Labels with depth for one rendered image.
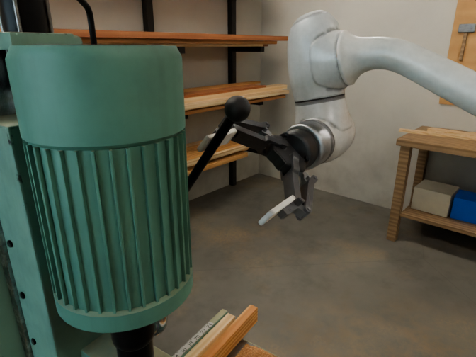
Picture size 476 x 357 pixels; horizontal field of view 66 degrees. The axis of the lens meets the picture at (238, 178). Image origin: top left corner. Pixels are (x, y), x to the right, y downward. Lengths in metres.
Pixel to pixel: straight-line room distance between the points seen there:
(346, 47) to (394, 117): 2.98
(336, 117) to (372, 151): 3.07
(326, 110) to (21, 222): 0.54
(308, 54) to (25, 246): 0.56
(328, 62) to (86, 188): 0.49
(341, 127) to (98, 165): 0.50
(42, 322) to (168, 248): 0.25
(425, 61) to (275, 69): 3.60
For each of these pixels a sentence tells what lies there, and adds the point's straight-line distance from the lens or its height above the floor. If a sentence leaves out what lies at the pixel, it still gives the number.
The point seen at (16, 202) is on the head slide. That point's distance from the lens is 0.53.
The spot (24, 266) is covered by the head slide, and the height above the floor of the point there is 1.22.
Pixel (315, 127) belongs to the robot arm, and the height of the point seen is 1.37.
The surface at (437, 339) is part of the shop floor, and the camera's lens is 2.43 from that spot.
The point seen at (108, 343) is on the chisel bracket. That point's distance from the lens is 0.66.
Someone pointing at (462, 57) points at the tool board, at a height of 1.42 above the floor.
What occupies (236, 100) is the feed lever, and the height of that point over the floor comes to 1.44.
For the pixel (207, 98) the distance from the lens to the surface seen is 3.09.
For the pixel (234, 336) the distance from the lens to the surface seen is 0.84.
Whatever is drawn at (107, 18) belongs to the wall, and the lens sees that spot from 3.11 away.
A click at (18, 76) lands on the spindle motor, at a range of 0.40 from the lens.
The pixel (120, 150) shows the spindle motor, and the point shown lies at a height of 1.41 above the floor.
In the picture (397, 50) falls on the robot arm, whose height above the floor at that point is 1.50.
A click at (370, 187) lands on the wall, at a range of 3.91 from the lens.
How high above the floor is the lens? 1.50
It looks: 20 degrees down
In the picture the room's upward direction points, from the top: straight up
